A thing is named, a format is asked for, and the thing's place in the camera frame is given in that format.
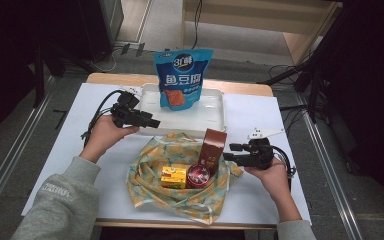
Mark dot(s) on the black tripod stand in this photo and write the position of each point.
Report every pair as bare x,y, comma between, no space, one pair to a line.
310,83

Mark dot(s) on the metal floor rail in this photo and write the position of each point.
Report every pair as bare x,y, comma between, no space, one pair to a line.
328,166
6,160

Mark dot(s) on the person's left hand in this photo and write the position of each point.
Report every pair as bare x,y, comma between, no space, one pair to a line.
103,138

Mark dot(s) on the green yellow fruit-print cloth bag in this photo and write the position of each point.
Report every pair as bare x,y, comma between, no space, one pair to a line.
153,200

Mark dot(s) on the dark curtain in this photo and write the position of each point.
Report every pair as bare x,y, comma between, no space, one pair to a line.
3,50
373,100

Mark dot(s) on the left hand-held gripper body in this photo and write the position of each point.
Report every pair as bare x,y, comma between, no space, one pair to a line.
125,115

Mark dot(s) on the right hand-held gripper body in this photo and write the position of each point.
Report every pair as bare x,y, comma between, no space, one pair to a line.
260,153

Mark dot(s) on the brown carton box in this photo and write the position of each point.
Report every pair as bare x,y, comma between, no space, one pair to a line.
213,150

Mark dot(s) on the black metal stand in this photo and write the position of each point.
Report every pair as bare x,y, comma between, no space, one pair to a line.
39,76

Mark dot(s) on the dark cabinet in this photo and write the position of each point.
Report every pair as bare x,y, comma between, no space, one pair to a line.
93,26

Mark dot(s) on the white plastic tray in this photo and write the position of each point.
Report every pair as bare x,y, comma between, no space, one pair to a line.
210,113

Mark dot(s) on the light wooden shelf unit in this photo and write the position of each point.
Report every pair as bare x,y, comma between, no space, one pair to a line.
246,25

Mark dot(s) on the blue snack pouch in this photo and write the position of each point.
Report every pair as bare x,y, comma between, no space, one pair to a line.
183,80

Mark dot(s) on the red round tin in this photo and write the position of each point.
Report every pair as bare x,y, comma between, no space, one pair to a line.
198,176

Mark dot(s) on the person's right hand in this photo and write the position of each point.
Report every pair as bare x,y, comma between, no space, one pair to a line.
276,181

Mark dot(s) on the wooden table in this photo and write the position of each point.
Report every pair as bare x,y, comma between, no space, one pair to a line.
120,79

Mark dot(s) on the white table sheet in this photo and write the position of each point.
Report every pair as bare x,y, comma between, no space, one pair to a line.
256,110

